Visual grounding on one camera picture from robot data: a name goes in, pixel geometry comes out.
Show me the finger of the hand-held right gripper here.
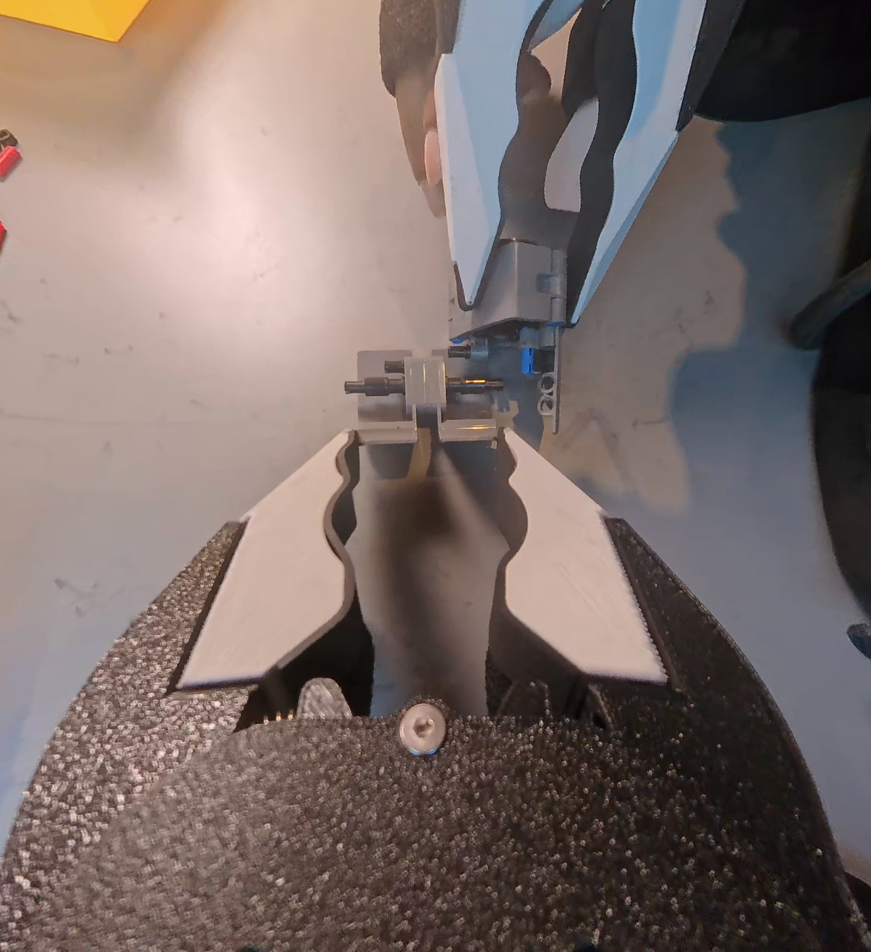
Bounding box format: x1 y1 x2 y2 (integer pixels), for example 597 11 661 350
434 0 581 312
565 0 707 328

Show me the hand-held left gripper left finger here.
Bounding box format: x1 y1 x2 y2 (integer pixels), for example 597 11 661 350
175 427 365 693

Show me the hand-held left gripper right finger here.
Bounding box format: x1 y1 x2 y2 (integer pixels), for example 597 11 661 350
491 430 670 687

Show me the grey toy brick assembly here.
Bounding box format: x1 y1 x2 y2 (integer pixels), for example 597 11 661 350
345 237 564 447

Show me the yellow plastic bin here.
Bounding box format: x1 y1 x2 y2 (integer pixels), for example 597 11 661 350
0 0 152 43

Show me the grey desk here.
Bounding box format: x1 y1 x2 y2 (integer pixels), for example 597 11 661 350
0 0 871 923

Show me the person's right hand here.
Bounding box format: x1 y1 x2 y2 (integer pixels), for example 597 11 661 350
394 73 451 218

